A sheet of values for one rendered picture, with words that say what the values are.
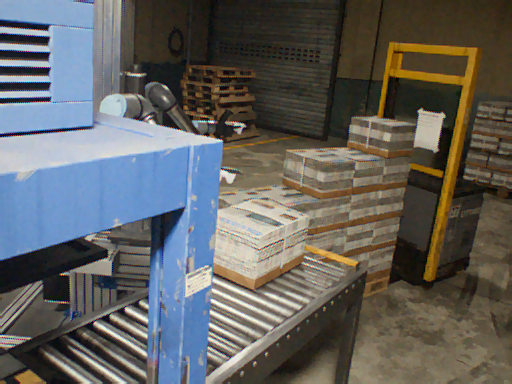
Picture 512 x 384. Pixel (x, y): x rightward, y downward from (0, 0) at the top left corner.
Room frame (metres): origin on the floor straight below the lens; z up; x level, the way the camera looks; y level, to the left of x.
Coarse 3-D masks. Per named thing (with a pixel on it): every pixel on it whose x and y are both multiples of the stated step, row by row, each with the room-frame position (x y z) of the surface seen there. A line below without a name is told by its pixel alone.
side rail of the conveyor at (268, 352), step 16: (352, 272) 1.95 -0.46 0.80; (336, 288) 1.78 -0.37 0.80; (352, 288) 1.86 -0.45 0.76; (320, 304) 1.63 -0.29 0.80; (336, 304) 1.74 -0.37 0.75; (288, 320) 1.50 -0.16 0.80; (304, 320) 1.52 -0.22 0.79; (320, 320) 1.63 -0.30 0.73; (272, 336) 1.39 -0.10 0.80; (288, 336) 1.43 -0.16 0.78; (304, 336) 1.54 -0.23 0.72; (240, 352) 1.29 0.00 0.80; (256, 352) 1.29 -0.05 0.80; (272, 352) 1.36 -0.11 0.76; (288, 352) 1.45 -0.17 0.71; (224, 368) 1.20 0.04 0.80; (240, 368) 1.21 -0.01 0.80; (256, 368) 1.28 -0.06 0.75; (272, 368) 1.37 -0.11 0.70
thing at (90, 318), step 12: (144, 288) 1.63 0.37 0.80; (120, 300) 1.52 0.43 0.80; (132, 300) 1.53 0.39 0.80; (96, 312) 1.43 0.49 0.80; (108, 312) 1.44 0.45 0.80; (120, 312) 1.47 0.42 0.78; (72, 324) 1.35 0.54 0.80; (84, 324) 1.35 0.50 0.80; (48, 336) 1.27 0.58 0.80; (60, 336) 1.28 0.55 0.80; (72, 336) 1.31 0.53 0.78; (12, 348) 1.19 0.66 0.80; (24, 348) 1.20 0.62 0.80; (36, 348) 1.21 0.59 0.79; (24, 360) 1.18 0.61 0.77; (36, 360) 1.21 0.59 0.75; (36, 372) 1.21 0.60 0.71; (48, 372) 1.24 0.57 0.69
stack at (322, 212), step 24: (240, 192) 2.90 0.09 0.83; (264, 192) 2.96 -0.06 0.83; (288, 192) 3.01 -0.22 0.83; (312, 216) 2.88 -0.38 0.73; (336, 216) 3.01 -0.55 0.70; (360, 216) 3.16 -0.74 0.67; (312, 240) 2.89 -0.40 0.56; (336, 240) 3.02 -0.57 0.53; (360, 240) 3.18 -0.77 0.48; (336, 264) 3.05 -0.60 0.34; (360, 264) 3.21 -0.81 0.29
